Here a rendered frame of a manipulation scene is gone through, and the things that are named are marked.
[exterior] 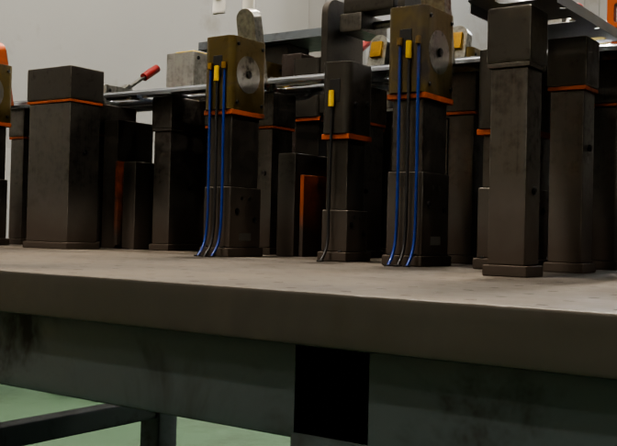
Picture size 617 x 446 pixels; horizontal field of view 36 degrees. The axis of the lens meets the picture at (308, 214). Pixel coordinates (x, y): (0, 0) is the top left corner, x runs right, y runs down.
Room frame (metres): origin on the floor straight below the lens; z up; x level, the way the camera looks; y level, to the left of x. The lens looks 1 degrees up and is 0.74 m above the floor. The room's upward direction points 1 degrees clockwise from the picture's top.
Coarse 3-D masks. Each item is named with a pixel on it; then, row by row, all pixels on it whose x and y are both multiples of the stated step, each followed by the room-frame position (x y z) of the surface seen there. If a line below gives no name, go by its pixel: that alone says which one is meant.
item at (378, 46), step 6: (378, 36) 1.72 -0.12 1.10; (384, 36) 1.71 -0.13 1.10; (372, 42) 1.71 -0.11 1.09; (378, 42) 1.71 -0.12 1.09; (384, 42) 1.71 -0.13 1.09; (372, 48) 1.71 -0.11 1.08; (378, 48) 1.70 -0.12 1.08; (384, 48) 1.71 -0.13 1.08; (372, 54) 1.71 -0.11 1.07; (378, 54) 1.70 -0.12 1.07; (384, 54) 1.70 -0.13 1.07; (372, 60) 1.71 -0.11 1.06; (378, 60) 1.71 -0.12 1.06; (384, 60) 1.70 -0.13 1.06
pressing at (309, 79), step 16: (608, 48) 1.22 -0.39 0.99; (384, 64) 1.43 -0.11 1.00; (464, 64) 1.41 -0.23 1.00; (272, 80) 1.57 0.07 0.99; (288, 80) 1.55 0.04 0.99; (304, 80) 1.53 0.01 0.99; (320, 80) 1.59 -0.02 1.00; (384, 80) 1.57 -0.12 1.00; (112, 96) 1.78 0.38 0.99; (128, 96) 1.85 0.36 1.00; (144, 96) 1.84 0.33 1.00; (192, 96) 1.81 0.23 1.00; (304, 96) 1.75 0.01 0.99
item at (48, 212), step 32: (32, 96) 1.73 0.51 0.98; (64, 96) 1.68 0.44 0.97; (96, 96) 1.73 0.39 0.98; (32, 128) 1.74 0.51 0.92; (64, 128) 1.69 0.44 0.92; (96, 128) 1.73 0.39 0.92; (32, 160) 1.74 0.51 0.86; (64, 160) 1.69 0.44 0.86; (96, 160) 1.74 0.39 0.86; (32, 192) 1.74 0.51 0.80; (64, 192) 1.69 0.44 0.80; (96, 192) 1.74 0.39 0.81; (32, 224) 1.73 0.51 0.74; (64, 224) 1.68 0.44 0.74; (96, 224) 1.74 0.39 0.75
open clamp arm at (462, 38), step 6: (456, 30) 1.65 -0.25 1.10; (462, 30) 1.64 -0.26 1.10; (456, 36) 1.64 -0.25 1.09; (462, 36) 1.63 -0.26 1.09; (468, 36) 1.64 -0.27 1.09; (456, 42) 1.63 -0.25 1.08; (462, 42) 1.63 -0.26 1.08; (468, 42) 1.64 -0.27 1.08; (456, 48) 1.63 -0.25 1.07; (462, 48) 1.63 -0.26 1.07; (456, 54) 1.64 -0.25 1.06; (462, 54) 1.63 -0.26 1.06
